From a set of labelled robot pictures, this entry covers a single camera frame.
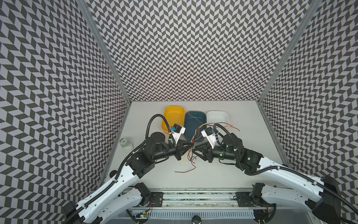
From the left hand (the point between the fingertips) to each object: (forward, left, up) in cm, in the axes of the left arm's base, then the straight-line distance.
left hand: (192, 145), depth 63 cm
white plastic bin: (+37, -24, -28) cm, 52 cm away
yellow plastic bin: (+40, +13, -28) cm, 51 cm away
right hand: (0, -1, -4) cm, 4 cm away
